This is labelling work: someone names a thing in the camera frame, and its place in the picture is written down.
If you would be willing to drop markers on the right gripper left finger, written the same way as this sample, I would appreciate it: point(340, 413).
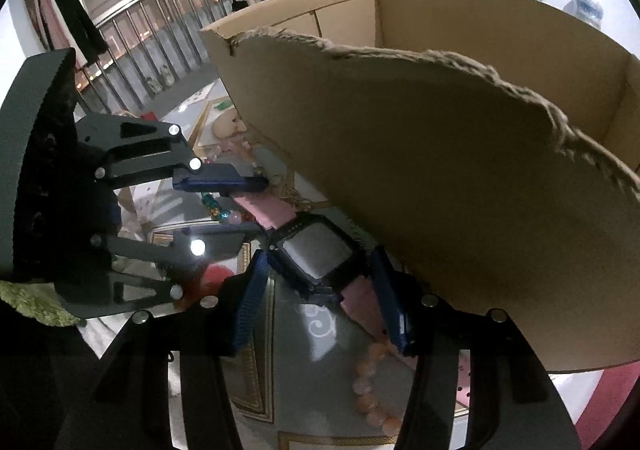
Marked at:
point(125, 405)

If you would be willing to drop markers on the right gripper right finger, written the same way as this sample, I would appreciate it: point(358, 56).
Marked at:
point(513, 403)

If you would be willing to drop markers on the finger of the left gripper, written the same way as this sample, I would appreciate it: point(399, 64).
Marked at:
point(123, 152)
point(191, 249)

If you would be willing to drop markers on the pink square smartwatch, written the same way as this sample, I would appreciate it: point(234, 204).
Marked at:
point(327, 267)

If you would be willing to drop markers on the green fuzzy sleeve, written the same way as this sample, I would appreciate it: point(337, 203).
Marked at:
point(37, 301)

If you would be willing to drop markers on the metal balcony railing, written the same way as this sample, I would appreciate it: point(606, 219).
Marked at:
point(165, 45)

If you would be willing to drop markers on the hanging clothes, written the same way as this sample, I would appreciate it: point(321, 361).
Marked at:
point(65, 24)

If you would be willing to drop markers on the brown cardboard box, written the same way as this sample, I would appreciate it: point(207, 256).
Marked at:
point(491, 145)

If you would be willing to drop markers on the blue water jug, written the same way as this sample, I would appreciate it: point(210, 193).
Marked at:
point(587, 11)

